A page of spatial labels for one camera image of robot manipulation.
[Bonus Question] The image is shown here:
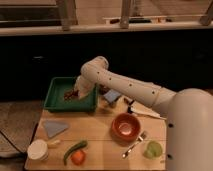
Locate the orange carrot piece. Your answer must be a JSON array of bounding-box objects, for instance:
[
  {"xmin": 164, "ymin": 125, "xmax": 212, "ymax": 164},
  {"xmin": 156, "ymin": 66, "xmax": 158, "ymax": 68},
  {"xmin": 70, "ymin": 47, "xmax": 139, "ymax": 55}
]
[{"xmin": 71, "ymin": 150, "xmax": 86, "ymax": 165}]

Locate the orange red bowl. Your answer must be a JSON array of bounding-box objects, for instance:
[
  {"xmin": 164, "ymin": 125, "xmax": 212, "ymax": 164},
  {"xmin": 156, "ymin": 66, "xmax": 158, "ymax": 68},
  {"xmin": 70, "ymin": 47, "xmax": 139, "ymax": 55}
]
[{"xmin": 110, "ymin": 113, "xmax": 141, "ymax": 142}]

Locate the white round container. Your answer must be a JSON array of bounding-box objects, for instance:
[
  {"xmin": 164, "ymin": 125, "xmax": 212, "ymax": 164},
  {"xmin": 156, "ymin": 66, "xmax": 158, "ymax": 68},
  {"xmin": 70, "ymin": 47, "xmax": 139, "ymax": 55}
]
[{"xmin": 27, "ymin": 139, "xmax": 48, "ymax": 161}]

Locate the wooden table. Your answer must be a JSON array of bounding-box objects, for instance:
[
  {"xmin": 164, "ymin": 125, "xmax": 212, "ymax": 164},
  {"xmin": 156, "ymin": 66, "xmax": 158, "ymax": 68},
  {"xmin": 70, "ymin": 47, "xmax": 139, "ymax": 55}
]
[{"xmin": 25, "ymin": 98, "xmax": 166, "ymax": 171}]

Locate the dark brown bowl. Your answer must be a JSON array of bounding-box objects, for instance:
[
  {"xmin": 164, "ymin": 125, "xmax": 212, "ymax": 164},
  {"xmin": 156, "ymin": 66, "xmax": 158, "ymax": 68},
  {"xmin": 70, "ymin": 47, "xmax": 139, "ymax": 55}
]
[{"xmin": 99, "ymin": 85, "xmax": 109, "ymax": 95}]

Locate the dark red grapes bunch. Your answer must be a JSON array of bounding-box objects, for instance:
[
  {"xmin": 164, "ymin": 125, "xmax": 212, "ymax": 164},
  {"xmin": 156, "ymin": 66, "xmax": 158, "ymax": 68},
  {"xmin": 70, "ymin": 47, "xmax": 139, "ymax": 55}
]
[{"xmin": 64, "ymin": 90, "xmax": 78, "ymax": 100}]

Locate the small yellow banana piece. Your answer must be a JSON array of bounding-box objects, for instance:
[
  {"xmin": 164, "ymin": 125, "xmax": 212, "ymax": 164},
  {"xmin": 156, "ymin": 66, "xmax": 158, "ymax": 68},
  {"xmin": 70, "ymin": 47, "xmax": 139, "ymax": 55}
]
[{"xmin": 47, "ymin": 140, "xmax": 61, "ymax": 148}]

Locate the green plastic tray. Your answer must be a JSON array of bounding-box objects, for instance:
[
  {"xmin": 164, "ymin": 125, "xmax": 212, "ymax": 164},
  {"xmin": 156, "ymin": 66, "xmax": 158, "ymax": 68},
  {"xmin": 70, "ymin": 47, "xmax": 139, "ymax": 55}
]
[{"xmin": 44, "ymin": 77, "xmax": 98, "ymax": 112}]

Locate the black handled brush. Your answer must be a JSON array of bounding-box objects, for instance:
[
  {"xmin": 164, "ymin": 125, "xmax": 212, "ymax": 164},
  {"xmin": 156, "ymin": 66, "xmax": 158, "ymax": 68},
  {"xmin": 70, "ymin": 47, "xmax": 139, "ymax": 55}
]
[{"xmin": 123, "ymin": 97, "xmax": 163, "ymax": 119}]

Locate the metal fork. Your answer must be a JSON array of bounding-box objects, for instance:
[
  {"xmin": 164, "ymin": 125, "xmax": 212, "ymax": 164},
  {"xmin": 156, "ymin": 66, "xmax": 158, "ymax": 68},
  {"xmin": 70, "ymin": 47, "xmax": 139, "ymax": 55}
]
[{"xmin": 122, "ymin": 131, "xmax": 148, "ymax": 159}]

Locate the blue triangular cloth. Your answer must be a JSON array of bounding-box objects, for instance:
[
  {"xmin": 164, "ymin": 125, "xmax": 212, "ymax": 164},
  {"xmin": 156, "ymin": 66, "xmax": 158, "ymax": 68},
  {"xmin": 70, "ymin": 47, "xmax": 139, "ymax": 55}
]
[{"xmin": 42, "ymin": 120, "xmax": 69, "ymax": 138}]

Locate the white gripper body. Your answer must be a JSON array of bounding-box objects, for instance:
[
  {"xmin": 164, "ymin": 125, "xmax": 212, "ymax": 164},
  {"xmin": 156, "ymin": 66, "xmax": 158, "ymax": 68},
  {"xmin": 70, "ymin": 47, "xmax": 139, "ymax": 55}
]
[{"xmin": 74, "ymin": 76, "xmax": 95, "ymax": 99}]

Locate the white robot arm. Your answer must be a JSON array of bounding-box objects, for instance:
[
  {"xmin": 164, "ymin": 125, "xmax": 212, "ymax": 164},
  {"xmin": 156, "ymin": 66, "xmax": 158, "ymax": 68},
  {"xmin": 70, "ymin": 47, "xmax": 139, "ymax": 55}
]
[{"xmin": 76, "ymin": 56, "xmax": 213, "ymax": 171}]

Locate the green cucumber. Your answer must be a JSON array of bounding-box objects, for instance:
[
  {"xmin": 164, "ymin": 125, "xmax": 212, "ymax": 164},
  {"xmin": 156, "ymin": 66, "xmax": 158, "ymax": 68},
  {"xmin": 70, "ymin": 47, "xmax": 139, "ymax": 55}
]
[{"xmin": 63, "ymin": 140, "xmax": 88, "ymax": 165}]

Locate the blue sponge block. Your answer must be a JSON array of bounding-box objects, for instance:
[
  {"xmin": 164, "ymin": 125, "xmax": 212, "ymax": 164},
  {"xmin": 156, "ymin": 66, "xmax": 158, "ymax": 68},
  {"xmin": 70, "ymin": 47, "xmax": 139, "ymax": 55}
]
[{"xmin": 103, "ymin": 89, "xmax": 121, "ymax": 103}]

